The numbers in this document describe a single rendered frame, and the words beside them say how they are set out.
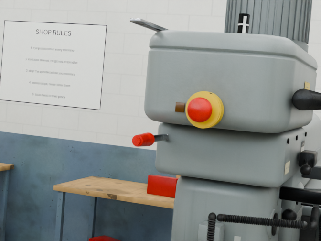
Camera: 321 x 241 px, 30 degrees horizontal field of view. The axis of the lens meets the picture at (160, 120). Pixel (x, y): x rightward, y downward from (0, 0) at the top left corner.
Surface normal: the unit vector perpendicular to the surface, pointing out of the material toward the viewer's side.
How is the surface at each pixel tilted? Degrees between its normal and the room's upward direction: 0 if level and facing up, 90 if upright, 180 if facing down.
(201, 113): 93
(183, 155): 90
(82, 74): 90
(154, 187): 90
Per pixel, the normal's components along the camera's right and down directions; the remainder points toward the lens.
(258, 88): -0.05, 0.05
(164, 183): -0.38, 0.02
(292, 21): 0.47, 0.08
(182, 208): -0.74, -0.03
